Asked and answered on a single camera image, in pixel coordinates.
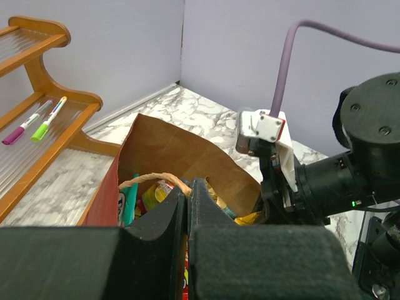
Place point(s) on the red brown paper bag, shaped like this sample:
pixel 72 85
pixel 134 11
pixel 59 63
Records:
pixel 155 146

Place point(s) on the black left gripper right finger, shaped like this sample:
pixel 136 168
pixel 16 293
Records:
pixel 228 261

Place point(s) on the orange wooden shelf rack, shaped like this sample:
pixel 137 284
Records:
pixel 23 44

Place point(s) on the teal snack bag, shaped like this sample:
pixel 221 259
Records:
pixel 130 195

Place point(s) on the gold foil snack bag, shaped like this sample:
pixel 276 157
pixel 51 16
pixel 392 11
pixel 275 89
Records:
pixel 250 219

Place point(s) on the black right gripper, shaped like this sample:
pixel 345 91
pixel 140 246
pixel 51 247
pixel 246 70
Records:
pixel 273 186

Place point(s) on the purple cap marker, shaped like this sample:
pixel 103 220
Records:
pixel 19 131

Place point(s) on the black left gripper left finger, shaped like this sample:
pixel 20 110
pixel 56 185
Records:
pixel 93 259

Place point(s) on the red fruit candy snack bag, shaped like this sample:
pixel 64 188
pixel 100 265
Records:
pixel 156 194

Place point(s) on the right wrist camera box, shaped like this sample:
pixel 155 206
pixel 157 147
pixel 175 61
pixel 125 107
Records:
pixel 259 125

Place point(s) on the green cap marker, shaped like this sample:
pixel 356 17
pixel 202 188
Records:
pixel 44 127

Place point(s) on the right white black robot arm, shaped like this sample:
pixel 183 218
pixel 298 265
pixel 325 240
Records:
pixel 366 124

